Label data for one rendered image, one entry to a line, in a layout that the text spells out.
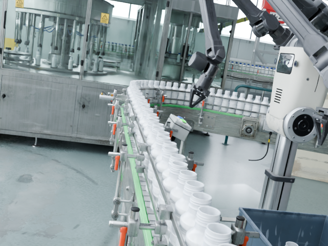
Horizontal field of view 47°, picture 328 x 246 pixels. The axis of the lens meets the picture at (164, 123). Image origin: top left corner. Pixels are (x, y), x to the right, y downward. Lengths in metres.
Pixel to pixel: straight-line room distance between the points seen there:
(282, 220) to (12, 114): 3.91
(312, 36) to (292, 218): 0.59
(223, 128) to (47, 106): 2.40
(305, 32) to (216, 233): 0.72
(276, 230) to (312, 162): 4.23
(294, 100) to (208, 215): 1.11
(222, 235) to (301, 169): 5.01
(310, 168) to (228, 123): 2.70
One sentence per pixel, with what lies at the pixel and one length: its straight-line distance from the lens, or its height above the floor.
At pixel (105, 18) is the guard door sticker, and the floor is 1.65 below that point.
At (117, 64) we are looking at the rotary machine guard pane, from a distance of 4.64.
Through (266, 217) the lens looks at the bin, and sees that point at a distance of 1.32.
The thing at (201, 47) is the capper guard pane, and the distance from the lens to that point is 6.72.
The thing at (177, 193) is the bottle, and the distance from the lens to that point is 0.78.
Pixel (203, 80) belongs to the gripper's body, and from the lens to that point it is 1.63.
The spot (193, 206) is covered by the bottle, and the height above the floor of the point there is 1.15.
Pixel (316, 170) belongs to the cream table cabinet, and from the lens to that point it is 5.59.
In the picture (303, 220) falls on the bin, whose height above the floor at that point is 0.92.
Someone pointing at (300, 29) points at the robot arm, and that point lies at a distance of 1.14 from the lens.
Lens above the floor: 1.40
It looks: 11 degrees down
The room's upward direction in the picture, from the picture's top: 9 degrees clockwise
